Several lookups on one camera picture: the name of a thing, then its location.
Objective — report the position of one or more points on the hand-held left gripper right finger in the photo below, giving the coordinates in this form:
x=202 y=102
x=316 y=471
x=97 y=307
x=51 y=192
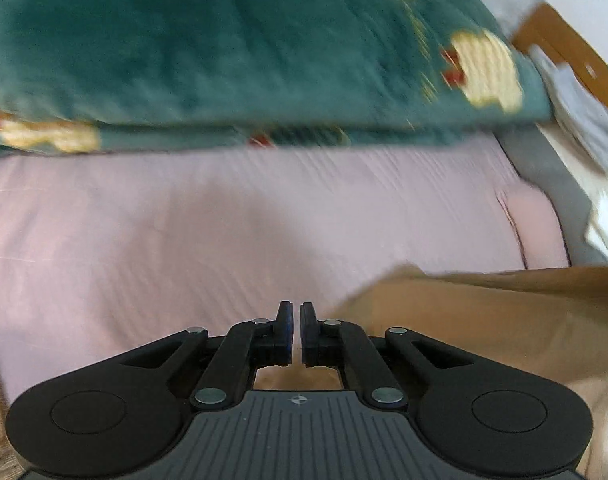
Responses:
x=306 y=334

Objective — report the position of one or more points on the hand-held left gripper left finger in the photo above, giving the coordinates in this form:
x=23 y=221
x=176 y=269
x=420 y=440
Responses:
x=284 y=334

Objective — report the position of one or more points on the tan shirt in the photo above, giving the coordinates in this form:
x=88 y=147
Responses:
x=484 y=320

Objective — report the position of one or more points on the pink bed sheet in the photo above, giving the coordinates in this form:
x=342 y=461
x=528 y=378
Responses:
x=134 y=240

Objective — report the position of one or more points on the pink pillow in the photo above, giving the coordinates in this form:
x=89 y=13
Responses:
x=539 y=230

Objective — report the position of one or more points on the green printed blanket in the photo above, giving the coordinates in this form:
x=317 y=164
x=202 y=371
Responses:
x=224 y=45

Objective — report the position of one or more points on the grey pillow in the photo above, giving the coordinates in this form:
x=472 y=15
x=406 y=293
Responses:
x=559 y=170

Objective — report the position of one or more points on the grey cloth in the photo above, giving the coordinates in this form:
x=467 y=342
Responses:
x=584 y=110

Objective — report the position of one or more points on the wooden board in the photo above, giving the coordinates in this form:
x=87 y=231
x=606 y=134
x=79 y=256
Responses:
x=559 y=30

